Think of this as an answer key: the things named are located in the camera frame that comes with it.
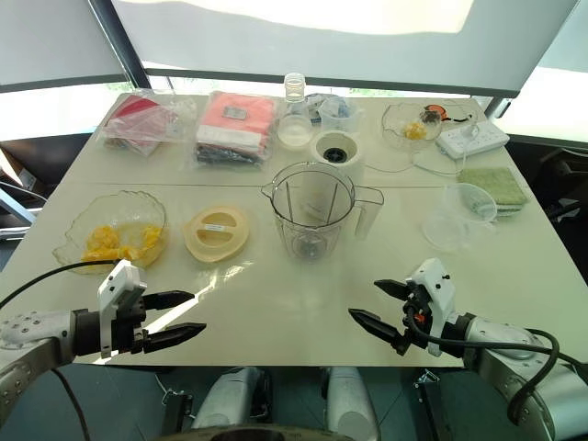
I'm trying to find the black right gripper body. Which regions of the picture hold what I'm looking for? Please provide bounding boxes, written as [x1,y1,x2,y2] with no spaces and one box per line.
[393,283,435,356]

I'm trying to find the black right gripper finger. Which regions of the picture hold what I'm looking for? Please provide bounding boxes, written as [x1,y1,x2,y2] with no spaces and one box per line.
[373,277,410,303]
[347,308,402,352]

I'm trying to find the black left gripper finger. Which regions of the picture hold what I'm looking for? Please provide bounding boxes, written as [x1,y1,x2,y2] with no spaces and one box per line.
[143,289,197,311]
[136,322,208,356]

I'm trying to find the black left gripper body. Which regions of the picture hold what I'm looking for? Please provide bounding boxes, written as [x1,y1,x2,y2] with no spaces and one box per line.
[108,293,151,356]

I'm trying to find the cream blender lid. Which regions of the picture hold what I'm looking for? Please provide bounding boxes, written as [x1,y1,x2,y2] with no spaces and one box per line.
[181,204,252,265]

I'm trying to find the yellow mango pieces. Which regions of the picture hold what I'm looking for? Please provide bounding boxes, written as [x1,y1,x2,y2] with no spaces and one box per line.
[81,222,164,268]

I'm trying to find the clear blender jar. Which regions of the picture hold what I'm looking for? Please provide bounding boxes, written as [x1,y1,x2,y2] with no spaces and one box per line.
[260,161,386,265]

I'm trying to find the white rounded robot leg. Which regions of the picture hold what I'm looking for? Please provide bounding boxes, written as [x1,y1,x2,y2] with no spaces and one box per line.
[324,365,383,441]
[191,366,273,434]

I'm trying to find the large clear plastic cup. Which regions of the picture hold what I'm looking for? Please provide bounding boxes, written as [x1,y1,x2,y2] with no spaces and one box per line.
[421,182,500,254]

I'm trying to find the scalloped glass bowl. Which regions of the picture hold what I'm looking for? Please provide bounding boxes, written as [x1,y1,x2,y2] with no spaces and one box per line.
[51,189,169,277]

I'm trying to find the green sponge cloth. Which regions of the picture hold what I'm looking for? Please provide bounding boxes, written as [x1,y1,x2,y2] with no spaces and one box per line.
[456,165,532,220]

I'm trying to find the white blender base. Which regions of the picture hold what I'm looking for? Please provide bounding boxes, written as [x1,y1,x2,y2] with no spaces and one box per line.
[310,130,367,186]

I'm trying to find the clear glass bowl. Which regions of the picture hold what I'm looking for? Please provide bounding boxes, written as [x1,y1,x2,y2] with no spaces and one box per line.
[380,101,445,151]

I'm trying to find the white power strip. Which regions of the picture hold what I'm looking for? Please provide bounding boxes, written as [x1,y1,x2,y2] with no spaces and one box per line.
[435,125,511,162]

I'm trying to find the plastic bag of red cloths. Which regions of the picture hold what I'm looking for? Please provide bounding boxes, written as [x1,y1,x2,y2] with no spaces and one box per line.
[97,91,199,160]

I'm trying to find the orange black small item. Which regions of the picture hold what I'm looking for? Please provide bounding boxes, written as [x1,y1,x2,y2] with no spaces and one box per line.
[422,104,449,126]

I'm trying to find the small clear measuring cup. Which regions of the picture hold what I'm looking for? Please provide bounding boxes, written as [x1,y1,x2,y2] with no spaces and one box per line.
[317,96,360,135]

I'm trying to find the plastic bag of pink cloths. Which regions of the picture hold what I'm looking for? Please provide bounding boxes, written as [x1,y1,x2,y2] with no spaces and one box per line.
[189,89,279,172]

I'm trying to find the clear plastic bottle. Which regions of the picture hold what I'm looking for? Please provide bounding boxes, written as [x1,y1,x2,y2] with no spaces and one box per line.
[276,73,314,151]

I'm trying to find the blue white packet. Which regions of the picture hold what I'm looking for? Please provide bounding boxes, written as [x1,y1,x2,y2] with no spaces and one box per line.
[304,92,333,126]

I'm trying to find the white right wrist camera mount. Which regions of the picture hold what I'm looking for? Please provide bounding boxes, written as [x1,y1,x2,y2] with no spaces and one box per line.
[405,257,461,357]

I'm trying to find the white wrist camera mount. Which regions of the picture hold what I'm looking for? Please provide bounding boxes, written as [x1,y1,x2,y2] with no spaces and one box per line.
[96,258,149,360]
[405,257,461,357]

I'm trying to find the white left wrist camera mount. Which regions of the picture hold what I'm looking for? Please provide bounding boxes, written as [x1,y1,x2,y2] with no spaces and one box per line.
[96,258,149,360]

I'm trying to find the black table bracket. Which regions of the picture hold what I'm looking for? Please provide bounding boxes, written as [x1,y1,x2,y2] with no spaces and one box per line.
[159,389,195,436]
[414,370,452,441]

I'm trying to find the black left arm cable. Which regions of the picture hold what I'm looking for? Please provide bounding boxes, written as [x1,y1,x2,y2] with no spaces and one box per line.
[0,259,121,310]

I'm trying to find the white power cable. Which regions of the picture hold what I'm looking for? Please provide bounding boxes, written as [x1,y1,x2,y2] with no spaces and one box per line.
[366,150,466,179]

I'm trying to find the grey window post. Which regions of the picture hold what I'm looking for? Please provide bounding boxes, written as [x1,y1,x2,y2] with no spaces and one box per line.
[485,95,512,121]

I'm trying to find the dark horizontal window rail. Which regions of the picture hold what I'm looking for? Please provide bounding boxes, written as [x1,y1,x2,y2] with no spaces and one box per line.
[143,67,521,99]

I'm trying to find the dark window frame post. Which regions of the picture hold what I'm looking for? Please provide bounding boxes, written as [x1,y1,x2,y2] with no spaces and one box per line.
[88,0,153,92]

